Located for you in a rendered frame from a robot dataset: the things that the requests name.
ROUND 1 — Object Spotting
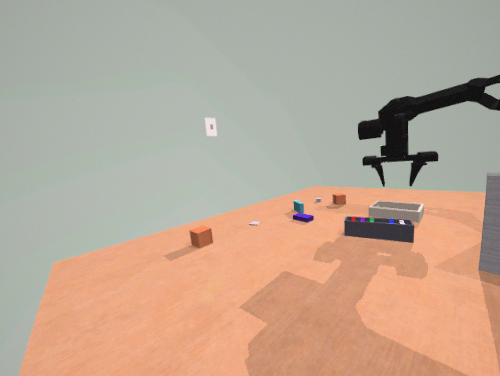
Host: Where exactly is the small purple block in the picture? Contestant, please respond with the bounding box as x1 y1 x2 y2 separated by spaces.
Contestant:
293 213 314 223

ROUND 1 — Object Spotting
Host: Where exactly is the cream shallow tray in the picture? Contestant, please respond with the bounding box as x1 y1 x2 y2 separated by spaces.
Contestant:
369 201 424 223

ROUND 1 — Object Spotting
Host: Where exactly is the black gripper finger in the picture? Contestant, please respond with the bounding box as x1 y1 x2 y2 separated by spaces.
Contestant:
372 165 385 187
410 163 428 186

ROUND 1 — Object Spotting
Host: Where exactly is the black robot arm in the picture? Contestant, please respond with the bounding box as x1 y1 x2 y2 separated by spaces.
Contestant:
358 75 500 140

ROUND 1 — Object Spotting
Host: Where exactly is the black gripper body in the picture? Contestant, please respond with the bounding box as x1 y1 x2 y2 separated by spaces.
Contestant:
363 134 438 166

